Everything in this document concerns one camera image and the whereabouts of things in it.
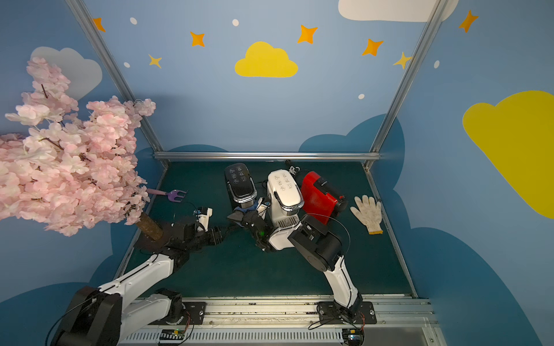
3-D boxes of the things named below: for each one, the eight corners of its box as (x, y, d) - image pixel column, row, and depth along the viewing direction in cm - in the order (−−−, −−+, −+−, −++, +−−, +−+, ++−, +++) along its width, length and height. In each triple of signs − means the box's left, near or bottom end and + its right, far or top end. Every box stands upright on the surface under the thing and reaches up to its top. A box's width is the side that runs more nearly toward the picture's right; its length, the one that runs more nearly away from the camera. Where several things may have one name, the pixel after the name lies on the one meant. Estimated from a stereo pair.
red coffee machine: (323, 232, 96) (332, 209, 81) (294, 204, 106) (298, 178, 90) (336, 221, 100) (347, 197, 85) (307, 195, 110) (312, 169, 94)
